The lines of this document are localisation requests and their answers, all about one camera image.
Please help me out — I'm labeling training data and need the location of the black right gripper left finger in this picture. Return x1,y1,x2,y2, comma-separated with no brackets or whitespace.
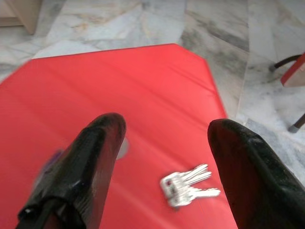
15,112,127,229

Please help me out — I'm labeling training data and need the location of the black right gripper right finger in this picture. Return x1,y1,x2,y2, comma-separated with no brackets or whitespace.
208,118,305,229

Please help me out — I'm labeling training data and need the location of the silver key bunch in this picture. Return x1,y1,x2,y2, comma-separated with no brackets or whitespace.
160,164,221,210

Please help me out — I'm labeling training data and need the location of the red plastic stool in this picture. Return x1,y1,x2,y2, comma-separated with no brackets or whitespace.
0,43,231,229

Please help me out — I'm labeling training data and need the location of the marble pattern board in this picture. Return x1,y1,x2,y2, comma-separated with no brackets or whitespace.
280,51,305,88

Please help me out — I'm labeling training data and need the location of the light wooden cabinet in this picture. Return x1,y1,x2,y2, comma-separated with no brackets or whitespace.
0,0,41,35

